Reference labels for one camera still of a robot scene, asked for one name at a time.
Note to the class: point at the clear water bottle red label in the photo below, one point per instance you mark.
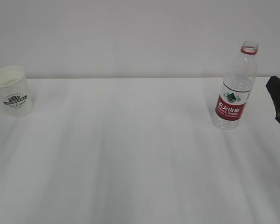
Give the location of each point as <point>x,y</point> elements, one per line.
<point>236,87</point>

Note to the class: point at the white paper coffee cup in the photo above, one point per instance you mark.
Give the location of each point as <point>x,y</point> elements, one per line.
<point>14,91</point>

